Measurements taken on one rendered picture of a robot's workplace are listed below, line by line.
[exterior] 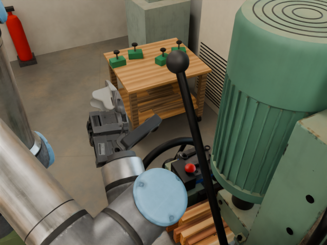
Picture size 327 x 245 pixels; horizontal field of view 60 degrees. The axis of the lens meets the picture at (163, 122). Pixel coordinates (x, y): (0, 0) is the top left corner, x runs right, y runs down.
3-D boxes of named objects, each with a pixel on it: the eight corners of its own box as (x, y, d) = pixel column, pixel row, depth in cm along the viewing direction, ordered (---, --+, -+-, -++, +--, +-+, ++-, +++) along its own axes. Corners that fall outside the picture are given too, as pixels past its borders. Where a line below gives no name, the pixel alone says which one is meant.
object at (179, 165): (201, 151, 91) (203, 139, 87) (221, 176, 84) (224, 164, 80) (165, 166, 87) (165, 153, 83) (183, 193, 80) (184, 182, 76)
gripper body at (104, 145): (88, 108, 61) (99, 160, 56) (126, 104, 64) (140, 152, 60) (85, 124, 67) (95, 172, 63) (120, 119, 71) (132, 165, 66)
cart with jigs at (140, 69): (174, 87, 281) (176, 25, 238) (204, 122, 243) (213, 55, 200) (111, 105, 260) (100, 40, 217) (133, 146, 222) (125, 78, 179)
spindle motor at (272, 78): (259, 127, 65) (304, -17, 44) (320, 183, 54) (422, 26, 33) (193, 152, 60) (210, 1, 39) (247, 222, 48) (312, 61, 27)
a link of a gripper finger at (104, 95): (88, 74, 66) (96, 109, 62) (113, 73, 68) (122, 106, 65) (87, 82, 68) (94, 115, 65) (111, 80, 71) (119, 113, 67)
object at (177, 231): (236, 207, 83) (239, 197, 80) (240, 211, 82) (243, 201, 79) (172, 238, 76) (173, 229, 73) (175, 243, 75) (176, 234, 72)
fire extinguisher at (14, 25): (34, 56, 327) (16, 3, 286) (37, 63, 314) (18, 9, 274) (18, 59, 321) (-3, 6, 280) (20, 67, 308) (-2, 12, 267)
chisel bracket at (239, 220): (235, 199, 75) (241, 179, 70) (271, 245, 66) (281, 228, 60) (211, 210, 73) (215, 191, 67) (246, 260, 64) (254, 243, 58)
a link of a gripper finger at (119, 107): (112, 87, 64) (121, 121, 61) (118, 86, 65) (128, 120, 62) (109, 97, 68) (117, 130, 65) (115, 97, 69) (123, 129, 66)
